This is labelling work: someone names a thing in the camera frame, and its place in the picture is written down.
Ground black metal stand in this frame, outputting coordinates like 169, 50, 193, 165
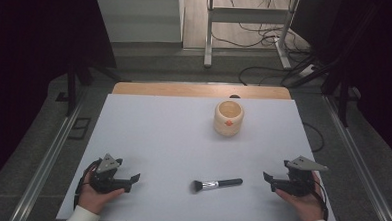
282, 0, 382, 130
54, 59, 124, 120

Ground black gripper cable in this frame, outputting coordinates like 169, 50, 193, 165
310, 179, 331, 221
73, 157, 102, 211

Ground thin black cable beside table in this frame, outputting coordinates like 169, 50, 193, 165
301, 121, 327, 154

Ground dark curtain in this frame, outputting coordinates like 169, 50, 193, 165
284, 0, 392, 173
0, 0, 121, 202

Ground white cabinet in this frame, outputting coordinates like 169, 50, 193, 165
93, 0, 187, 47

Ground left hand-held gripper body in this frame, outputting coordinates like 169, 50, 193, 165
89, 152, 134, 196

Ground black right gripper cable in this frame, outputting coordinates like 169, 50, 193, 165
310, 179, 331, 221

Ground person's left hand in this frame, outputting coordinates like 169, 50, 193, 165
76, 166, 126, 217

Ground white power strip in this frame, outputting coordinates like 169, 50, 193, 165
299, 63, 318, 79

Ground metal floor rail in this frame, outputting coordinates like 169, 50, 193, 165
8, 91, 88, 221
316, 94, 392, 221

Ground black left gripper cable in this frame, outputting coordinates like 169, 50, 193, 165
73, 157, 102, 211

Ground person's right hand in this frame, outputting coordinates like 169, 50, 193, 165
273, 169, 327, 221

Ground white metal desk frame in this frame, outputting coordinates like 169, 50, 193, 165
203, 0, 301, 73

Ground round wooden cup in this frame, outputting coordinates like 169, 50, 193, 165
213, 99, 245, 139

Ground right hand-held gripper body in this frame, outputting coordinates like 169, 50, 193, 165
273, 154, 330, 199

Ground tangled black floor cables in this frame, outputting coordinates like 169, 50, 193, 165
209, 0, 315, 58

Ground wooden table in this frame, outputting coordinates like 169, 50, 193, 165
112, 79, 293, 103

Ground white table mat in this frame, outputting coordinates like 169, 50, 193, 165
56, 90, 346, 221

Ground black looped floor cable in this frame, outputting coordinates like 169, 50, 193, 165
237, 64, 309, 89

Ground black rectangular floor frame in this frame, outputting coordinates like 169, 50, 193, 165
67, 116, 93, 142

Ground black makeup brush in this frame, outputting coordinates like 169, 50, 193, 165
190, 175, 244, 197

